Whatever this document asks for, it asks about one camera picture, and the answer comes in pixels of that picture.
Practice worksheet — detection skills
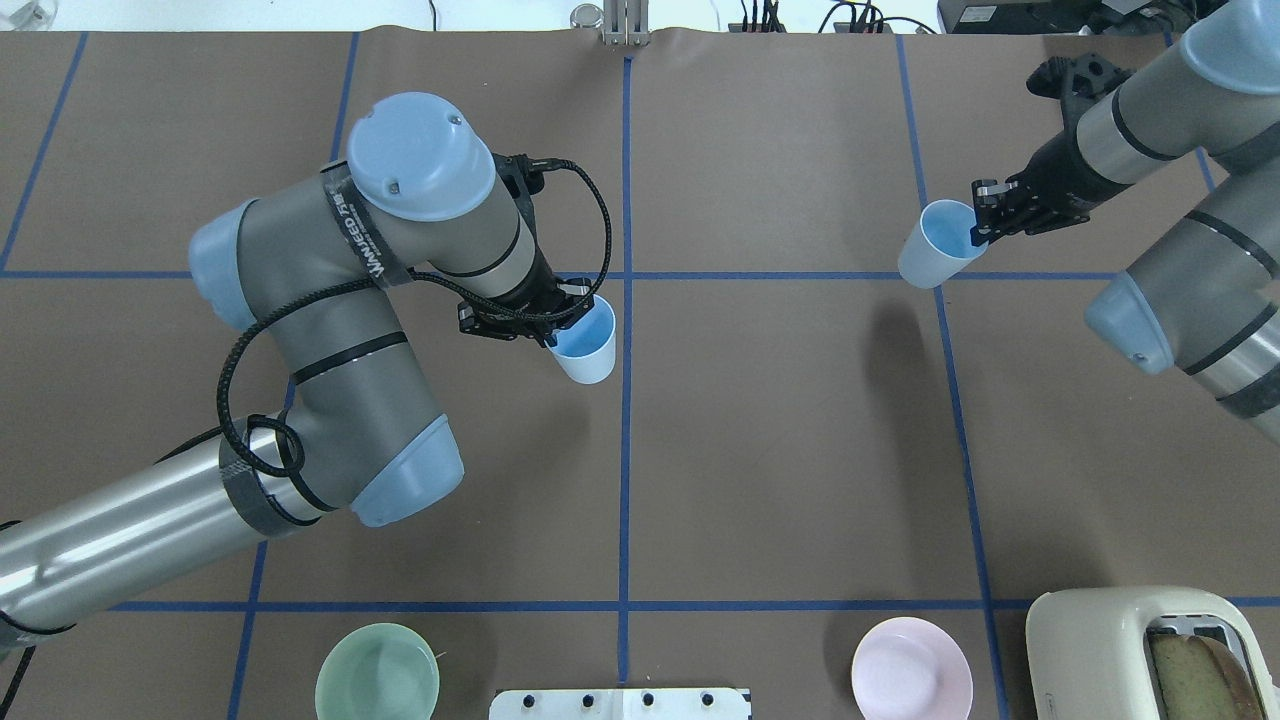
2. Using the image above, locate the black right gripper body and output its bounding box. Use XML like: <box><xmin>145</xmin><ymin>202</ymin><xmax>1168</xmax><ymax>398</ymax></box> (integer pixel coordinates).
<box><xmin>998</xmin><ymin>135</ymin><xmax>1111</xmax><ymax>234</ymax></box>

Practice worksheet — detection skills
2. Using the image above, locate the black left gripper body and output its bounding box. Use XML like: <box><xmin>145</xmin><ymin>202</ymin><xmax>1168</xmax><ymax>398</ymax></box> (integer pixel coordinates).
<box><xmin>458</xmin><ymin>270</ymin><xmax>589</xmax><ymax>345</ymax></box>

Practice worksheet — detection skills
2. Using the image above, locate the blue cup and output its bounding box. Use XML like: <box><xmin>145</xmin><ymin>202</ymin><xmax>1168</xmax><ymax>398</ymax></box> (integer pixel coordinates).
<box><xmin>548</xmin><ymin>293</ymin><xmax>617</xmax><ymax>386</ymax></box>
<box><xmin>897</xmin><ymin>199</ymin><xmax>988</xmax><ymax>290</ymax></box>

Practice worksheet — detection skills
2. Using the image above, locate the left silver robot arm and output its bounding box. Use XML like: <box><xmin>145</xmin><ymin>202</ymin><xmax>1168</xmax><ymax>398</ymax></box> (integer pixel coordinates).
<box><xmin>3</xmin><ymin>92</ymin><xmax>602</xmax><ymax>652</ymax></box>

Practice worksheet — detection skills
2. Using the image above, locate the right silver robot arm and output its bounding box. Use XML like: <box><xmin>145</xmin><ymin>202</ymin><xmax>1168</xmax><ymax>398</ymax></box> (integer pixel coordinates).
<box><xmin>966</xmin><ymin>1</ymin><xmax>1279</xmax><ymax>441</ymax></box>

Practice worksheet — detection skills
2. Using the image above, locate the green bowl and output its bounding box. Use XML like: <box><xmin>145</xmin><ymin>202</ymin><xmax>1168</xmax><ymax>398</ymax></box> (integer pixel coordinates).
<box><xmin>314</xmin><ymin>623</ymin><xmax>442</xmax><ymax>719</ymax></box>

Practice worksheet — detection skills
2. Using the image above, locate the cream toaster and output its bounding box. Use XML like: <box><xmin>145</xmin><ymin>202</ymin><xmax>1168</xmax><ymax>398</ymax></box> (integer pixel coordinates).
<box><xmin>1025</xmin><ymin>585</ymin><xmax>1277</xmax><ymax>719</ymax></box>

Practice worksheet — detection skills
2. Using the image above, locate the pink bowl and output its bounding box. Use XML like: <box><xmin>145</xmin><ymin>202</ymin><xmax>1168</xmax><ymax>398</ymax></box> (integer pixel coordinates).
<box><xmin>849</xmin><ymin>616</ymin><xmax>975</xmax><ymax>719</ymax></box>

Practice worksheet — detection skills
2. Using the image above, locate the bread slice in toaster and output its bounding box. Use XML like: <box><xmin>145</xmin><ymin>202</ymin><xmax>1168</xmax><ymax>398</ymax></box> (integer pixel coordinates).
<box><xmin>1148</xmin><ymin>634</ymin><xmax>1266</xmax><ymax>719</ymax></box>

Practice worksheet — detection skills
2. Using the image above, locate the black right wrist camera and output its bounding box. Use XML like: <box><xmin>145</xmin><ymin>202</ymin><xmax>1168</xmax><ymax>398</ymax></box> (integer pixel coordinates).
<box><xmin>1025</xmin><ymin>53</ymin><xmax>1135</xmax><ymax>129</ymax></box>

